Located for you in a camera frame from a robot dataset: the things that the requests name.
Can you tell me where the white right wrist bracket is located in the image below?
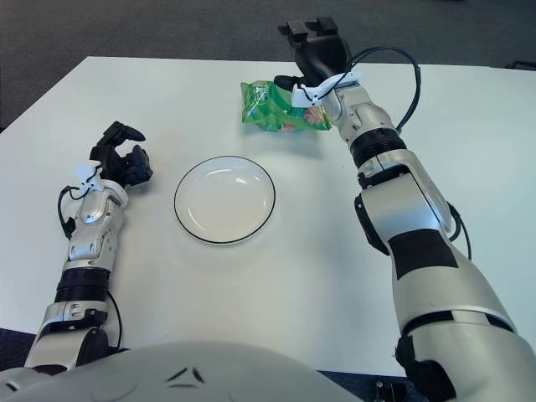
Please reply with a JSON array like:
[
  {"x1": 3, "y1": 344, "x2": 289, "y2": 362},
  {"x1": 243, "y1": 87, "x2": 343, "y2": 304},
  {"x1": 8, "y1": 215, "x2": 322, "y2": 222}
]
[{"x1": 291, "y1": 71, "x2": 362, "y2": 108}]

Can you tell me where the black left elbow cable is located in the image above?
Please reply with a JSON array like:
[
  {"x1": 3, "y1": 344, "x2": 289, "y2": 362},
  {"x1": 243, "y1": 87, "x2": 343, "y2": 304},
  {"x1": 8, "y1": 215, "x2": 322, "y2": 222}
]
[{"x1": 106, "y1": 292, "x2": 124, "y2": 351}]

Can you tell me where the black elbow cable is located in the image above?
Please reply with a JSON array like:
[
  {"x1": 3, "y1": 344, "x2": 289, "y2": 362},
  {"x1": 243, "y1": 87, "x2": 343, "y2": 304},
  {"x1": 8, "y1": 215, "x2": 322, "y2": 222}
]
[
  {"x1": 106, "y1": 292, "x2": 124, "y2": 351},
  {"x1": 444, "y1": 202, "x2": 473, "y2": 261}
]

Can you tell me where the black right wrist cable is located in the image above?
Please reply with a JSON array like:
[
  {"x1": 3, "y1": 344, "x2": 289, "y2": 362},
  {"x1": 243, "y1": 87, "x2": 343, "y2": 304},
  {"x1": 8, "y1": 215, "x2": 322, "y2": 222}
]
[{"x1": 345, "y1": 47, "x2": 421, "y2": 131}]

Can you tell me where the green snack bag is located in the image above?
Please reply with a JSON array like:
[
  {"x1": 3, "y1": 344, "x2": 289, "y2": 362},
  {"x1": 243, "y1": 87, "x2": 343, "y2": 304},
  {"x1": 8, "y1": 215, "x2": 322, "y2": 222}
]
[{"x1": 240, "y1": 80, "x2": 332, "y2": 134}]

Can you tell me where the white plate with black rim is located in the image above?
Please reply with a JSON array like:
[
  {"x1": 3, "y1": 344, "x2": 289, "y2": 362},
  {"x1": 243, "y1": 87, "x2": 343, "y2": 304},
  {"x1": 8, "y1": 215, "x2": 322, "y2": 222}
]
[{"x1": 173, "y1": 155, "x2": 276, "y2": 246}]

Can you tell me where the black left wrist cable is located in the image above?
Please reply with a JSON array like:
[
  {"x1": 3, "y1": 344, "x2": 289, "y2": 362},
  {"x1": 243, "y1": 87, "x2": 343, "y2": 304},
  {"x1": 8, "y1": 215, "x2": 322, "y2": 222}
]
[{"x1": 57, "y1": 183, "x2": 91, "y2": 240}]

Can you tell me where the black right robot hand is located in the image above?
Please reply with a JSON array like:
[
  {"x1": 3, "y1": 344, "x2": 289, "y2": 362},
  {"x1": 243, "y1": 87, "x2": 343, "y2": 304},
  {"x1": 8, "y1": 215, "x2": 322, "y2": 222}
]
[{"x1": 274, "y1": 16, "x2": 353, "y2": 95}]

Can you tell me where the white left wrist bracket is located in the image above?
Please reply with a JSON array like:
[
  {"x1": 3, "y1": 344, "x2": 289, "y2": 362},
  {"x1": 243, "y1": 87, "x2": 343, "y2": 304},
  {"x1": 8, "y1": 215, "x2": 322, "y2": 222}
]
[{"x1": 74, "y1": 163, "x2": 104, "y2": 193}]

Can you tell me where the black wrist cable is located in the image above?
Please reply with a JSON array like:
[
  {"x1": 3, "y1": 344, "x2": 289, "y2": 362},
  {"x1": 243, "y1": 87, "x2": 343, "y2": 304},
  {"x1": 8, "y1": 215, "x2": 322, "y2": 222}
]
[
  {"x1": 57, "y1": 183, "x2": 91, "y2": 240},
  {"x1": 345, "y1": 47, "x2": 421, "y2": 131}
]

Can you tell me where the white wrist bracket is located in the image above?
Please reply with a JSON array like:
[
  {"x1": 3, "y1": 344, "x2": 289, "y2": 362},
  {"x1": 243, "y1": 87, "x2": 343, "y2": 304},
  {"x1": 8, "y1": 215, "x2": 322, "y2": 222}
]
[
  {"x1": 291, "y1": 71, "x2": 362, "y2": 108},
  {"x1": 74, "y1": 163, "x2": 104, "y2": 193}
]

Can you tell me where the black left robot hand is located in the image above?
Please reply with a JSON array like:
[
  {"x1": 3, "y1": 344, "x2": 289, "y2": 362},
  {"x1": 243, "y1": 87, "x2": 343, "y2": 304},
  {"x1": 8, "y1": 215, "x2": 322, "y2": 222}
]
[{"x1": 88, "y1": 121, "x2": 155, "y2": 188}]

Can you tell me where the black right elbow cable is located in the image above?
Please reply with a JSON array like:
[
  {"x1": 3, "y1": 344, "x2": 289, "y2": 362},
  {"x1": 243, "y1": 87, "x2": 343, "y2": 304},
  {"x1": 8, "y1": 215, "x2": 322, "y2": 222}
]
[{"x1": 444, "y1": 202, "x2": 473, "y2": 261}]

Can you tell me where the silver robot torso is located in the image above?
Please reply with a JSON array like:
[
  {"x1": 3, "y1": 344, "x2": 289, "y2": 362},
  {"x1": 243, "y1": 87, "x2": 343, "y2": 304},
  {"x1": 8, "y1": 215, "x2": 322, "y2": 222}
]
[{"x1": 0, "y1": 341, "x2": 369, "y2": 402}]

